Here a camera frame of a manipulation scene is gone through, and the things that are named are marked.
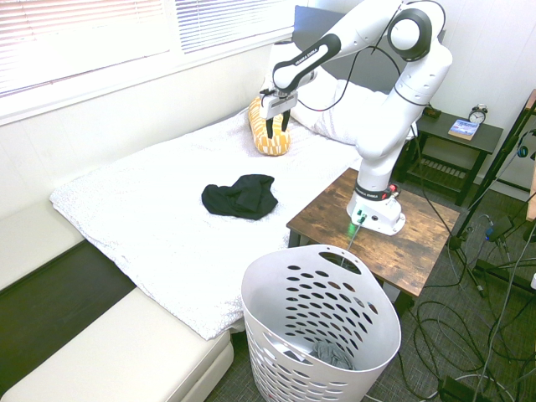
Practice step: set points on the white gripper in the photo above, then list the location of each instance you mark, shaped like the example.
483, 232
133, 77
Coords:
279, 104

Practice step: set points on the black clothes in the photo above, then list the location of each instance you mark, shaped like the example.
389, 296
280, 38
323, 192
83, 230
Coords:
238, 199

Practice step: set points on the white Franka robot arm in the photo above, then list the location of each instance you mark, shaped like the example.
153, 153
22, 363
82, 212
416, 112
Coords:
379, 125

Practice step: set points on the white perforated laundry basket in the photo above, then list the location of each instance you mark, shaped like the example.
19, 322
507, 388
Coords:
268, 301

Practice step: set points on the yellow white patterned pillow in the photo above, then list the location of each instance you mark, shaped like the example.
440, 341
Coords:
274, 144

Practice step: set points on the white bed pillow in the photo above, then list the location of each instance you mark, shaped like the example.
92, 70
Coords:
335, 113

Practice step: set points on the dark grey headboard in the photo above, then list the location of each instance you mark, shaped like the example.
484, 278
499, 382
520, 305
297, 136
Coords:
310, 37

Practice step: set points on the narrow white window blind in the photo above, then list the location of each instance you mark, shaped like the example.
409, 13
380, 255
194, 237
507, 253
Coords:
230, 23

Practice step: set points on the white textured bedspread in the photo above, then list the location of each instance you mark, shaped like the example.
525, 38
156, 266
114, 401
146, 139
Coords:
159, 209

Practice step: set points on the small dark object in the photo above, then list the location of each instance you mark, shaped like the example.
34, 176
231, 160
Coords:
432, 112

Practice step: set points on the rustic wooden side table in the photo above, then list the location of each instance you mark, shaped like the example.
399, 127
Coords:
414, 234

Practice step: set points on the blue cover book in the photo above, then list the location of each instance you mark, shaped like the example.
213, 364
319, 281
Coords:
464, 130

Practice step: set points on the black alarm clock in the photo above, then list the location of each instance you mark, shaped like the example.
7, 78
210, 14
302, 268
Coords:
478, 114

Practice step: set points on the black nightstand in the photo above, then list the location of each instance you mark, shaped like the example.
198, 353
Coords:
481, 140

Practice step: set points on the wide white window blind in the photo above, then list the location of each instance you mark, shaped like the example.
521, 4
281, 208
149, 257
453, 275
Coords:
84, 37

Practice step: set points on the grey cloth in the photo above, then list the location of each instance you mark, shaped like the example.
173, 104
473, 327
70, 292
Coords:
333, 355

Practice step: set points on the cream bed mattress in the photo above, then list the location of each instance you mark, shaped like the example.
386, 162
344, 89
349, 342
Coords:
125, 347

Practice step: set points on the black power strip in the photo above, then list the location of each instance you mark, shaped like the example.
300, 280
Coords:
454, 387

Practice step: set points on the black camera stand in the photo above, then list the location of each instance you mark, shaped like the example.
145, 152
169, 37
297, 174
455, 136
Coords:
498, 163

